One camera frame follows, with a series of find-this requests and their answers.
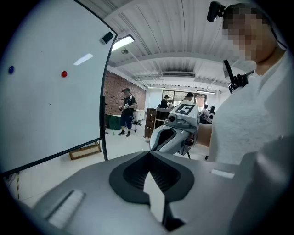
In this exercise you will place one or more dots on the dark green cabinet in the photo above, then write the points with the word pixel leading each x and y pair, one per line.
pixel 112 121

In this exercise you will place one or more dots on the wooden shelf cart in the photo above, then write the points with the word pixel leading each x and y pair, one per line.
pixel 85 150

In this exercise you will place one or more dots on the red round magnet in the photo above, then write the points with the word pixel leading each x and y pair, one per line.
pixel 64 74

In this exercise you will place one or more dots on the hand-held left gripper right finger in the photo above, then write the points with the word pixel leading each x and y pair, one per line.
pixel 206 195

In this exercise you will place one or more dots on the black whiteboard stand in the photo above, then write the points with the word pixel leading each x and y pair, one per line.
pixel 103 128

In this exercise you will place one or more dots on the person's right forearm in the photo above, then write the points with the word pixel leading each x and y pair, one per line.
pixel 204 135

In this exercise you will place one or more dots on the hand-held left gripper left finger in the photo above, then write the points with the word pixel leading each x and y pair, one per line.
pixel 92 202

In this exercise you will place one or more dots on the ceiling light panel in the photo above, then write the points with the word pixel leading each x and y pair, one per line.
pixel 122 42

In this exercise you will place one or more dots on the person's head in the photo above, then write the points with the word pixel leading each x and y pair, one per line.
pixel 264 52

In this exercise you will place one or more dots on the brown wooden shelf cabinet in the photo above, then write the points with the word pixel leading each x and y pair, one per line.
pixel 149 122

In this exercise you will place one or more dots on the black head camera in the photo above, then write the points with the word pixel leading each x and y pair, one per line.
pixel 214 11

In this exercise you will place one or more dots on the window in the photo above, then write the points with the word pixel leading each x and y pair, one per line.
pixel 181 97

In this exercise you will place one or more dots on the person's white shirt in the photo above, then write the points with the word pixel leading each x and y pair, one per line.
pixel 252 119

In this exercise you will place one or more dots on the ceiling air conditioner vent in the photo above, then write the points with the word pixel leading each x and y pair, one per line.
pixel 178 74

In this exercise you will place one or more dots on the round ceiling sensor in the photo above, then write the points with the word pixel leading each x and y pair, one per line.
pixel 124 51

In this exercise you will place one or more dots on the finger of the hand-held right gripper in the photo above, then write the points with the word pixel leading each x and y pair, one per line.
pixel 178 144
pixel 155 137

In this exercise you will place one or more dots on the white cabinet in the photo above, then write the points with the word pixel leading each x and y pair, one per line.
pixel 140 114

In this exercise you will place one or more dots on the white whiteboard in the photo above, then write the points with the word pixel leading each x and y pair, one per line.
pixel 46 110

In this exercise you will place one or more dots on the black chest mount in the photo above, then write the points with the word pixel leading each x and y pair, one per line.
pixel 236 81

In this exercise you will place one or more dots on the blue round magnet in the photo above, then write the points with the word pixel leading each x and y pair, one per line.
pixel 11 69

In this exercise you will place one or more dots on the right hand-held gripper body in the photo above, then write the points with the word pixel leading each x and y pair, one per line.
pixel 188 114

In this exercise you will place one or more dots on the yellow black striped floor tape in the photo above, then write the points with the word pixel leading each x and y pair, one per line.
pixel 17 183

